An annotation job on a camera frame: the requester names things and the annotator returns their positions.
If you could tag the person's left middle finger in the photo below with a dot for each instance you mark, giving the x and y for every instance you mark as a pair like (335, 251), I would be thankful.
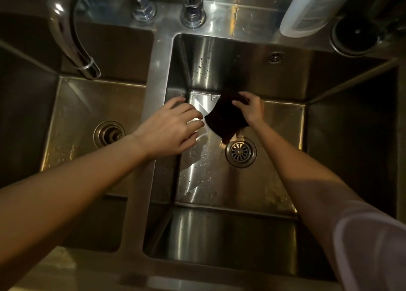
(194, 125)

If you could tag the round overflow hole cover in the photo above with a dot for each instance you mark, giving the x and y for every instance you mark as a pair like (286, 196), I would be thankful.
(275, 57)

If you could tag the round metal drain strainer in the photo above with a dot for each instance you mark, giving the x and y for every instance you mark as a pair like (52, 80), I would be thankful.
(241, 152)
(108, 134)

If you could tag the person's right hand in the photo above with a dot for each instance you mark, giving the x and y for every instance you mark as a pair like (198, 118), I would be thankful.
(253, 111)

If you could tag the stainless steel double sink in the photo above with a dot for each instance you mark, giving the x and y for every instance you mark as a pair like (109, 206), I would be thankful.
(222, 192)

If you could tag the person's left little finger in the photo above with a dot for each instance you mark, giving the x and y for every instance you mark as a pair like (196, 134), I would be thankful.
(175, 102)

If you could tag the small chrome tap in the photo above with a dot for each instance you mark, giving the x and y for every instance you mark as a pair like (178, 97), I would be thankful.
(143, 8)

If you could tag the white plastic bottle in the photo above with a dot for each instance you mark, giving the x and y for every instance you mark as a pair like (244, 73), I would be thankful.
(312, 8)

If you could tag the dark cleaning cloth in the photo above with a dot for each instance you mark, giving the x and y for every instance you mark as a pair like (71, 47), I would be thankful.
(223, 119)

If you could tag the round black sink fitting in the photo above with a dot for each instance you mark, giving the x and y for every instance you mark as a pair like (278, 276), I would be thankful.
(353, 35)

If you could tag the person's right forearm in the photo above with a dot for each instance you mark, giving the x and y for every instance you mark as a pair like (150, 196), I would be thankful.
(304, 179)

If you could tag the person's left hand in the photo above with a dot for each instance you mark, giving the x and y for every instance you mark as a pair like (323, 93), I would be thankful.
(161, 132)

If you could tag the white sleeve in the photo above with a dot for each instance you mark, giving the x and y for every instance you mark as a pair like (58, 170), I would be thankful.
(374, 252)

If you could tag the person's right thumb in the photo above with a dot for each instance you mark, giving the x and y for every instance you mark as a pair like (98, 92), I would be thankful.
(238, 105)

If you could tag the person's left forearm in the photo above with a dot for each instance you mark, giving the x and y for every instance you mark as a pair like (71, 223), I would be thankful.
(66, 192)

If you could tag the curved chrome faucet spout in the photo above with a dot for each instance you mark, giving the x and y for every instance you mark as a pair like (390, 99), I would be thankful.
(68, 37)

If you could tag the chrome faucet base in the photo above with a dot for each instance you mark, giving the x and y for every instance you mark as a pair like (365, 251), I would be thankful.
(192, 11)

